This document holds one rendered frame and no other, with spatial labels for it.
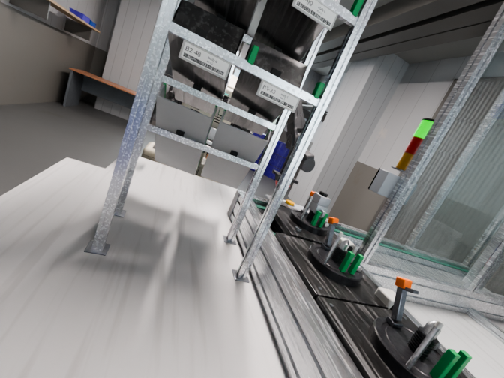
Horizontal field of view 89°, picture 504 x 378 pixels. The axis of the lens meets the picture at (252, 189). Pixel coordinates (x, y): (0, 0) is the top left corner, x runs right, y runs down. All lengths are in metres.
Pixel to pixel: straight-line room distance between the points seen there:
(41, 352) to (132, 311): 0.12
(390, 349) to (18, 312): 0.54
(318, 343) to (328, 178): 4.77
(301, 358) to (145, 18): 7.16
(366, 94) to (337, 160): 1.24
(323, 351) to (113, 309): 0.33
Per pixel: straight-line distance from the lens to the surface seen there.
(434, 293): 1.22
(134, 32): 7.28
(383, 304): 0.69
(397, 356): 0.51
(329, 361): 0.45
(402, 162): 0.87
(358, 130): 5.24
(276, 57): 0.61
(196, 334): 0.51
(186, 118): 0.65
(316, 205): 0.88
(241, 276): 0.67
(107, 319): 0.50
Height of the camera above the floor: 1.22
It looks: 14 degrees down
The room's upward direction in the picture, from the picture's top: 24 degrees clockwise
